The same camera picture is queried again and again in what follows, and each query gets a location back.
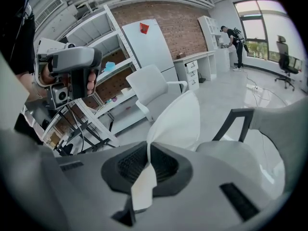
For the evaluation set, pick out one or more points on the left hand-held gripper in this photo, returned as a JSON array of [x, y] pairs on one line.
[[77, 59]]

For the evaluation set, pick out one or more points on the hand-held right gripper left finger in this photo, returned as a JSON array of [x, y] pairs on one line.
[[125, 167]]

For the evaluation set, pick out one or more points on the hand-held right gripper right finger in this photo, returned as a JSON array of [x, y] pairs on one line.
[[168, 170]]

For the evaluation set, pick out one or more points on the grey chair with black armrest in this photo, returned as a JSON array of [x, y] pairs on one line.
[[281, 129]]

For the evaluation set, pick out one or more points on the person's left forearm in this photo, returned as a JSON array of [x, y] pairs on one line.
[[26, 84]]

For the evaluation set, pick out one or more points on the black office chair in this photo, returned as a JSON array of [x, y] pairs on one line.
[[287, 61]]

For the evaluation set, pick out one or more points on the person's left hand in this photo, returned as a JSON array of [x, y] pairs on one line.
[[92, 83]]

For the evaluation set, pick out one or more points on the white metal shelving rack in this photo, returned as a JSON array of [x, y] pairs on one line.
[[113, 44]]

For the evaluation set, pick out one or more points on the white ceiling air vent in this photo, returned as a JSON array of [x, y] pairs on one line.
[[49, 11]]

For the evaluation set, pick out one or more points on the black folding stand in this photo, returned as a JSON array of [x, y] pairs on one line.
[[81, 131]]

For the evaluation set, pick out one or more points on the person's black shirt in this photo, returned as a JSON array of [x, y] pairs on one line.
[[20, 40]]

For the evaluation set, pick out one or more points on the white refrigerator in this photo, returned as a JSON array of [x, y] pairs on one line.
[[150, 49]]

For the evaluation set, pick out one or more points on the white plastic armchair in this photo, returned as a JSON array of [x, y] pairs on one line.
[[149, 85]]

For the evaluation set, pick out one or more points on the small black router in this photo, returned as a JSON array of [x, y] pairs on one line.
[[201, 79]]

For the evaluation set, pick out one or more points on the small brown box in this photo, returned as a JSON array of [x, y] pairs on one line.
[[180, 55]]

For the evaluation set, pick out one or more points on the white desk with drawers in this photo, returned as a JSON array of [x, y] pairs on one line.
[[192, 68]]

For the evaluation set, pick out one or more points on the white power strip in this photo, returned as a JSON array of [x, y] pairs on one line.
[[256, 88]]

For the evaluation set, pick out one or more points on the white tall cabinet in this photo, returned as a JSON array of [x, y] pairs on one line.
[[209, 32]]

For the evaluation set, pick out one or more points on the large window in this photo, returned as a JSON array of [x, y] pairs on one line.
[[255, 28]]

